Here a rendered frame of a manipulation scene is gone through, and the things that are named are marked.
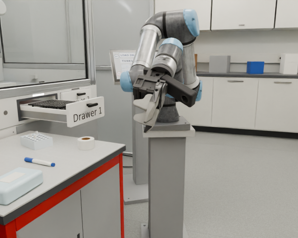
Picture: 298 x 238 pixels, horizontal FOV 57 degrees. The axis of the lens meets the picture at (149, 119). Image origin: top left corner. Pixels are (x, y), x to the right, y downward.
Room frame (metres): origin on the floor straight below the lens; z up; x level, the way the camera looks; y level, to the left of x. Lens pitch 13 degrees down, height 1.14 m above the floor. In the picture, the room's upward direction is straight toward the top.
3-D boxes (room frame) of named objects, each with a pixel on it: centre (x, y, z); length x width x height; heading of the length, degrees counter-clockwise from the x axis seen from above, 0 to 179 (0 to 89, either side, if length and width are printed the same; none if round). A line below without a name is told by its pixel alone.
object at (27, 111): (1.46, 0.51, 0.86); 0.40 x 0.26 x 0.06; 66
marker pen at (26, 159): (0.94, 0.40, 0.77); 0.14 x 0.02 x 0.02; 65
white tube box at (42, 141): (1.16, 0.50, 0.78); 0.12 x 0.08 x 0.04; 50
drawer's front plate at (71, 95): (1.79, 0.47, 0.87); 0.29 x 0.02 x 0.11; 156
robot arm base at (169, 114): (1.56, -0.10, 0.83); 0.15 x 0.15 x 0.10
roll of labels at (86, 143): (1.13, 0.27, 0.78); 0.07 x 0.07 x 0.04
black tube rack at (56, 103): (1.46, 0.50, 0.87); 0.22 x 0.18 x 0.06; 66
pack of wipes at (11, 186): (0.73, 0.39, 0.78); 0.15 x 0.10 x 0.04; 162
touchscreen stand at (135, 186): (2.27, 0.04, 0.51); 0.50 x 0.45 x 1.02; 16
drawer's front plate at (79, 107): (1.38, 0.32, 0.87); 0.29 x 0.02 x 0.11; 156
